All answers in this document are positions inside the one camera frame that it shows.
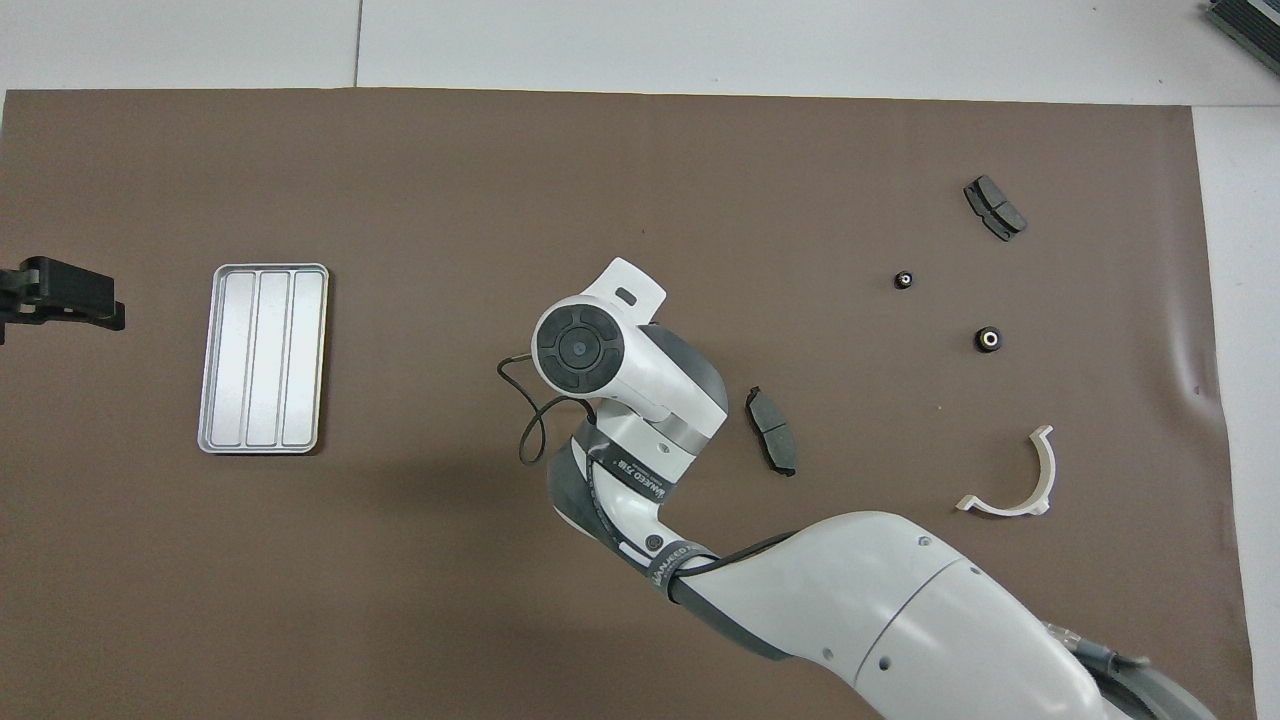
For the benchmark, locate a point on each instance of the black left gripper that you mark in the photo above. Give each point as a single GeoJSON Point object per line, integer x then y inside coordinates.
{"type": "Point", "coordinates": [12, 295]}

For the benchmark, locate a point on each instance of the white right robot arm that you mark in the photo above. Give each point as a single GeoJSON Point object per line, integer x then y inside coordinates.
{"type": "Point", "coordinates": [900, 610]}

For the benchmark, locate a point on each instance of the silver metal tray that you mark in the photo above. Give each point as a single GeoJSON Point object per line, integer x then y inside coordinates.
{"type": "Point", "coordinates": [262, 360]}

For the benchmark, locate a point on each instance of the brown paper table mat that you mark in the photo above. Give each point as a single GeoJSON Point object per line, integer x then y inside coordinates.
{"type": "Point", "coordinates": [450, 180]}

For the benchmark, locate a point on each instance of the long dark grey brake pad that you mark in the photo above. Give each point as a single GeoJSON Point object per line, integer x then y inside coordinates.
{"type": "Point", "coordinates": [772, 430]}

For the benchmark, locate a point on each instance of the short dark grey brake pad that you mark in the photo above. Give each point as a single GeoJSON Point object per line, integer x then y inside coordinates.
{"type": "Point", "coordinates": [995, 208]}

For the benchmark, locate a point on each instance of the dark grey ribbed object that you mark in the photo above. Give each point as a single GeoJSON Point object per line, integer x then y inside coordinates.
{"type": "Point", "coordinates": [1250, 30]}

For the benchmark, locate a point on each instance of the white curved plastic bracket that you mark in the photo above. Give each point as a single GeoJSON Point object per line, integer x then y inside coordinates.
{"type": "Point", "coordinates": [1043, 470]}

